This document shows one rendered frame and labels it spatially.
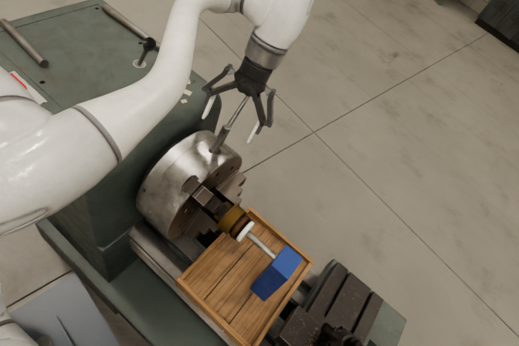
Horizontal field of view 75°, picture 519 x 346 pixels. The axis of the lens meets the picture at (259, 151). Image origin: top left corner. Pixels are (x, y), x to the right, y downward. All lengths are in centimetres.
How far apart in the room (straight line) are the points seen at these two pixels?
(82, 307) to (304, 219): 156
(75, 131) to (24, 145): 6
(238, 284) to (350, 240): 146
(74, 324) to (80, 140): 85
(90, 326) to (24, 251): 102
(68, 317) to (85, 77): 71
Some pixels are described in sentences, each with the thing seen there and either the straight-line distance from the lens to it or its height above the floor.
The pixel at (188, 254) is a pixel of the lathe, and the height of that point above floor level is 87.
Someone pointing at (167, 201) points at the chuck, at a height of 117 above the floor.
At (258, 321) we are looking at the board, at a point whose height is 89.
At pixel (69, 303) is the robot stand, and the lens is 126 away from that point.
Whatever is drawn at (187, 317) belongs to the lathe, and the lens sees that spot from 145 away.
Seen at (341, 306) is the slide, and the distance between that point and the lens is 116.
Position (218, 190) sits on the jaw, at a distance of 102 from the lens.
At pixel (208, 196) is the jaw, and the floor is 120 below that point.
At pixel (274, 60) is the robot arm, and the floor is 151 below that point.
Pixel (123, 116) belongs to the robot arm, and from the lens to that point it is 50.
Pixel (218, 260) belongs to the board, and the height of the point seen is 89.
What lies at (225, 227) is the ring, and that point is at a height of 110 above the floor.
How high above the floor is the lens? 196
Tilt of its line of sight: 49 degrees down
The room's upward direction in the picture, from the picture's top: 25 degrees clockwise
